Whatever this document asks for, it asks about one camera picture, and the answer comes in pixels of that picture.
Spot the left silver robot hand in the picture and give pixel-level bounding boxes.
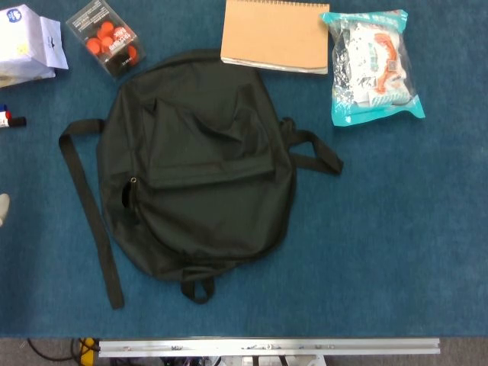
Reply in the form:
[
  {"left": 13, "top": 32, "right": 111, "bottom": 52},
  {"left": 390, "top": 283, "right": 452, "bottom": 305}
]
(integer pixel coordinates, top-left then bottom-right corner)
[{"left": 0, "top": 193, "right": 11, "bottom": 226}]

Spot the black fabric backpack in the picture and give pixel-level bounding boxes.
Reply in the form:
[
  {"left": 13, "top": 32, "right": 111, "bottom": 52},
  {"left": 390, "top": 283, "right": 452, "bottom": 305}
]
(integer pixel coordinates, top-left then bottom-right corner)
[{"left": 58, "top": 48, "right": 345, "bottom": 310}]

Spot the white paper bag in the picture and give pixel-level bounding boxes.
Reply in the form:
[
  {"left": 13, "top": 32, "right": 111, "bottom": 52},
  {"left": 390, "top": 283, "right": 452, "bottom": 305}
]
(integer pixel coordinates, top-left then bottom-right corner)
[{"left": 0, "top": 3, "right": 69, "bottom": 89}]

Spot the clear box with orange caps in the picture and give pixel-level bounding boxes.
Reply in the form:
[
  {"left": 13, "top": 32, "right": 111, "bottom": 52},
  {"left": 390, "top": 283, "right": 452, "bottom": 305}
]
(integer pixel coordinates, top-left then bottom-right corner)
[{"left": 65, "top": 0, "right": 148, "bottom": 79}]

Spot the brown spiral notebook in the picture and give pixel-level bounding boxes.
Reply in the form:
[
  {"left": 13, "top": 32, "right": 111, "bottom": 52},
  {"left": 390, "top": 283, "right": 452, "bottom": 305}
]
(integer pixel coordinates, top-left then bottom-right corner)
[{"left": 220, "top": 0, "right": 331, "bottom": 76}]

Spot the teal plastic snack bag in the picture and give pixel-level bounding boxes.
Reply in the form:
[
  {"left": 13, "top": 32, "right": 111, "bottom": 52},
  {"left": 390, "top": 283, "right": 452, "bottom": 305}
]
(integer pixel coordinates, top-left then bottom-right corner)
[{"left": 319, "top": 9, "right": 425, "bottom": 127}]

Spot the black floor cable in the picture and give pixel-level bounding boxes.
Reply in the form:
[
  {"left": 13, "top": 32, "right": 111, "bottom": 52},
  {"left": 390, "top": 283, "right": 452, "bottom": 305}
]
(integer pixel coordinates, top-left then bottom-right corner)
[{"left": 26, "top": 338, "right": 82, "bottom": 361}]

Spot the aluminium profile rail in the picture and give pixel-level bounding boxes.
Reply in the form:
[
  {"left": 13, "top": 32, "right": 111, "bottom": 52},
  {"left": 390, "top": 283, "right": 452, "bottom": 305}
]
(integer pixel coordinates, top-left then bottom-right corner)
[{"left": 98, "top": 337, "right": 441, "bottom": 358}]

